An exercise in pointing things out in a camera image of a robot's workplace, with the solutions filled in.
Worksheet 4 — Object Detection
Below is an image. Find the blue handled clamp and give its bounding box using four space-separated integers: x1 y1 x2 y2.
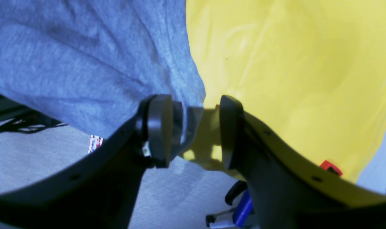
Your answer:
206 181 260 229

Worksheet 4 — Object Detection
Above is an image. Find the yellow table cloth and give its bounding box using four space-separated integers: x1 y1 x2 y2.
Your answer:
186 0 386 183

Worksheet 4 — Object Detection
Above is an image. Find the grey t-shirt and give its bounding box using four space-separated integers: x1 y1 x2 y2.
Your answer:
0 0 206 149

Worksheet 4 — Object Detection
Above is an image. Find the red and black clamp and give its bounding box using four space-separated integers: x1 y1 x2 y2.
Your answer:
319 160 343 177

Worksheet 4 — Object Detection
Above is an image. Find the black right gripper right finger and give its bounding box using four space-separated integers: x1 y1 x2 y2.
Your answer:
219 95 386 229

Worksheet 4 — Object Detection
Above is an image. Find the white red cardboard box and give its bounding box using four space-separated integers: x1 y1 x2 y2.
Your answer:
87 135 104 154

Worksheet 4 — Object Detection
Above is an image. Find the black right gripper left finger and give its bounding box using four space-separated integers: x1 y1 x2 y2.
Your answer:
0 94 173 229

